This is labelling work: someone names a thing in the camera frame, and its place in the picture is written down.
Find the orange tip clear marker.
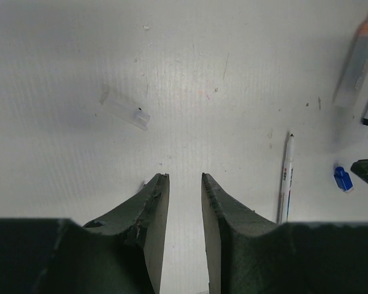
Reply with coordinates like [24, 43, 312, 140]
[334, 22, 368, 108]

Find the white pen clear cap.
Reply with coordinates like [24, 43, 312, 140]
[277, 134, 294, 224]

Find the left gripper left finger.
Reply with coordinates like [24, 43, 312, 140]
[0, 174, 169, 293]

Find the blue white pen cap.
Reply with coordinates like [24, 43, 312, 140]
[334, 166, 353, 193]

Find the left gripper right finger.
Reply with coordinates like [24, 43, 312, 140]
[201, 174, 368, 293]

